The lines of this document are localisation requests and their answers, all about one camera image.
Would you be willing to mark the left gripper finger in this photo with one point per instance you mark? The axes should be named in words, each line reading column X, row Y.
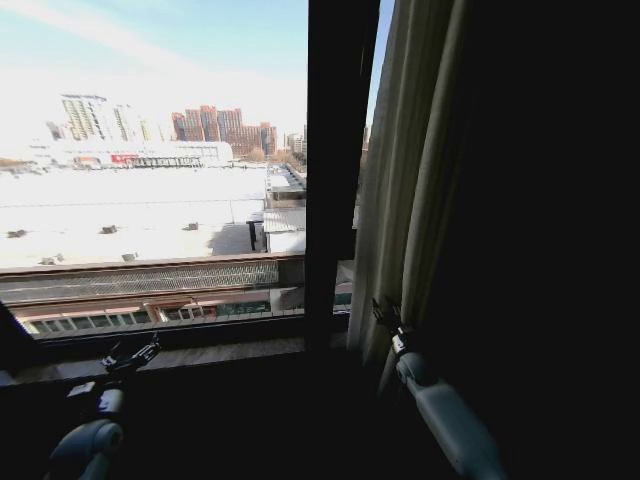
column 146, row 352
column 135, row 345

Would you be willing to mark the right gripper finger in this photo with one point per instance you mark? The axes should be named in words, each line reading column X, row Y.
column 394, row 310
column 378, row 310

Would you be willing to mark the beige pleated curtain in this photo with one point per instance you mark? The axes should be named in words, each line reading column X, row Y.
column 415, row 150

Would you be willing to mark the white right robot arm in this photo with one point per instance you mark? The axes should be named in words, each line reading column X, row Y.
column 442, row 410

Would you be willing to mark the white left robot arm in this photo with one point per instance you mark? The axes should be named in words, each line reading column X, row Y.
column 90, row 442

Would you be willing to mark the grey stone window sill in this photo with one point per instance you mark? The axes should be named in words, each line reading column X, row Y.
column 210, row 355

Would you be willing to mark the brown parapet with mesh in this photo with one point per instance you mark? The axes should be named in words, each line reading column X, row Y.
column 145, row 280

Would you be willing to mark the large white flat roof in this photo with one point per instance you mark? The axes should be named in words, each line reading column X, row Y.
column 130, row 210

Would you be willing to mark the white high-rise building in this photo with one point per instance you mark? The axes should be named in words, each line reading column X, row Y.
column 82, row 117

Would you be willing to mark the red brick apartment buildings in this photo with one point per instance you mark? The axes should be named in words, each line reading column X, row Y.
column 225, row 127

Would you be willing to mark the dark window frame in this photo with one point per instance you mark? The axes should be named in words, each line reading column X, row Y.
column 335, row 150

